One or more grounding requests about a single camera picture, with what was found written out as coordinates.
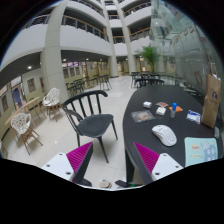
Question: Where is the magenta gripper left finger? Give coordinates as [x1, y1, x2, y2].
[41, 141, 94, 185]

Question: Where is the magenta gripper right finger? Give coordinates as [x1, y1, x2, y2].
[133, 141, 184, 185]

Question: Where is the white computer mouse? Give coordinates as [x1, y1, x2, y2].
[152, 125, 177, 147]

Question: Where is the light blue mouse pad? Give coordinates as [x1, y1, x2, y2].
[184, 137, 218, 167]

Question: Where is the black table leg base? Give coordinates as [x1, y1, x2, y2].
[115, 180, 142, 188]

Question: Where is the round wooden disc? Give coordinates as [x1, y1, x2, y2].
[99, 180, 112, 188]

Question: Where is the clear plastic snack bag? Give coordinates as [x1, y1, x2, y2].
[131, 110, 155, 123]

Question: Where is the black round table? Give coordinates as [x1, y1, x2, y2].
[122, 84, 224, 185]

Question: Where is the black wooden chair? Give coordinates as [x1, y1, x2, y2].
[62, 90, 116, 162]

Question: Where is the white square box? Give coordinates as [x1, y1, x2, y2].
[156, 107, 166, 116]

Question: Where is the blue capped small bottle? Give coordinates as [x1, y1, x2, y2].
[170, 102, 177, 118]

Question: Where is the small white box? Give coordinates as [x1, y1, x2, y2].
[143, 101, 152, 109]

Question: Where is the brown small card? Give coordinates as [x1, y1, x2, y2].
[155, 102, 168, 108]

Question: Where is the orange paper piece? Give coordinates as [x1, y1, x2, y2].
[169, 106, 183, 112]

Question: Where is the blue white packet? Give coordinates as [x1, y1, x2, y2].
[187, 110, 201, 124]

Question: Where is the white lattice chair far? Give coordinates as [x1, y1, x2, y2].
[43, 88, 62, 114]

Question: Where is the white lattice chair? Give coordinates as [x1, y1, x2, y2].
[43, 88, 62, 114]
[11, 113, 42, 148]

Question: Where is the white lattice chair near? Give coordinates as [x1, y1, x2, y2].
[11, 113, 42, 148]

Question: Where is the light wooden table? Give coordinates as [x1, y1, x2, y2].
[5, 97, 44, 125]

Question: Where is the brown paper bag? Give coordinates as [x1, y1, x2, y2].
[200, 73, 223, 129]

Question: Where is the green potted plant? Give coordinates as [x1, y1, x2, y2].
[137, 45, 159, 71]

